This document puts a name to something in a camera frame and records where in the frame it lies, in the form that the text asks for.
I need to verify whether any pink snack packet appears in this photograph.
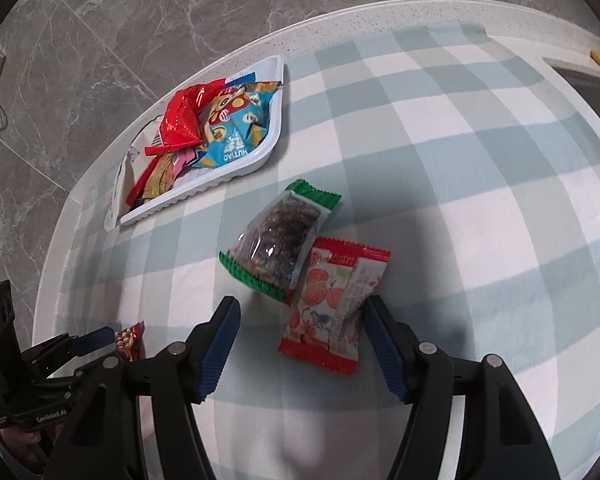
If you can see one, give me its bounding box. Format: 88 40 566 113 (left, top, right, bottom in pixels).
171 148 206 179

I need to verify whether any person's left hand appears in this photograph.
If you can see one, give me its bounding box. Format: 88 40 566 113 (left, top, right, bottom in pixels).
0 424 65 466

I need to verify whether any red white hawthorn packet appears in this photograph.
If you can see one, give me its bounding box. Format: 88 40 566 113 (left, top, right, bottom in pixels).
278 237 391 376

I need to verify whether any red snack bag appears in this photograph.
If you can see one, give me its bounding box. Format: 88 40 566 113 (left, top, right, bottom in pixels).
144 78 225 156

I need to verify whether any gold snack packet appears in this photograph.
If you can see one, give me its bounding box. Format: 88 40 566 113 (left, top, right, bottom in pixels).
140 153 178 200

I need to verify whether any white plastic tray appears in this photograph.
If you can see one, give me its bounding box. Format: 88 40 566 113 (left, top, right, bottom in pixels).
105 55 284 231

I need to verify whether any blue panda walnut packet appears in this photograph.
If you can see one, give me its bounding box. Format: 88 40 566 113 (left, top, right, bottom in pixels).
192 80 283 169

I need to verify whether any steel sink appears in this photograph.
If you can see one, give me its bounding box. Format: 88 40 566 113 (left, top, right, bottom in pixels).
543 58 600 118

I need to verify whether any green-edged sunflower seed packet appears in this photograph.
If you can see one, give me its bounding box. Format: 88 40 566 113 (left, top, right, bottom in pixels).
219 179 341 304

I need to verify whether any white long snack packet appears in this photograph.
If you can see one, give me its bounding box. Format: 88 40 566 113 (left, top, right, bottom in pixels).
111 115 162 218

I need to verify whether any dark red chocolate packet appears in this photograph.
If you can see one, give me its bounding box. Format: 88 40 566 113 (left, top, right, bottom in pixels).
114 322 146 362

